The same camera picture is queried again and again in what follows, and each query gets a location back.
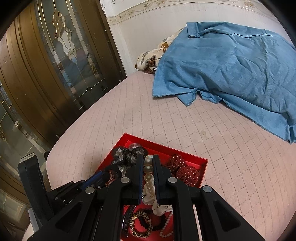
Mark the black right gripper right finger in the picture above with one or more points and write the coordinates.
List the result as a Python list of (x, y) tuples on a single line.
[(199, 213)]

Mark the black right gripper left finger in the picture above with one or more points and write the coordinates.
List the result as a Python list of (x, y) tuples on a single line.
[(102, 211)]

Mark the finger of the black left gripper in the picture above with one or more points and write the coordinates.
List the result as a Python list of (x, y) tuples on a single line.
[(93, 179)]

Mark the white floral scrunchie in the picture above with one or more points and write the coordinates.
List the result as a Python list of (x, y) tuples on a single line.
[(149, 198)]

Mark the red plaid scrunchie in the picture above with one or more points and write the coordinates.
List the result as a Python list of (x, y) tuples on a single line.
[(113, 176)]

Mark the black grey organza scrunchie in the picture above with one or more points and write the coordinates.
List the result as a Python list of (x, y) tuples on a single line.
[(127, 156)]

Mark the red shallow tray box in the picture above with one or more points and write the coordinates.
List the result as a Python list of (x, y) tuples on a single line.
[(144, 225)]

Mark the red polka dot scrunchie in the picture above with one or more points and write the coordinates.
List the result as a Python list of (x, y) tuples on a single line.
[(182, 171)]

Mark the pink quilted mattress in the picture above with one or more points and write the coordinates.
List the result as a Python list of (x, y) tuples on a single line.
[(251, 168)]

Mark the floral cream pillow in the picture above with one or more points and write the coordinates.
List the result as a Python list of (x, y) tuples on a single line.
[(148, 61)]

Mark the brown door with stained glass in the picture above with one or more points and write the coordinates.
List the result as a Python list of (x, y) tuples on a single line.
[(57, 59)]

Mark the blue cloth blanket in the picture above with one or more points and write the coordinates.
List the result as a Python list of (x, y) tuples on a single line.
[(251, 70)]

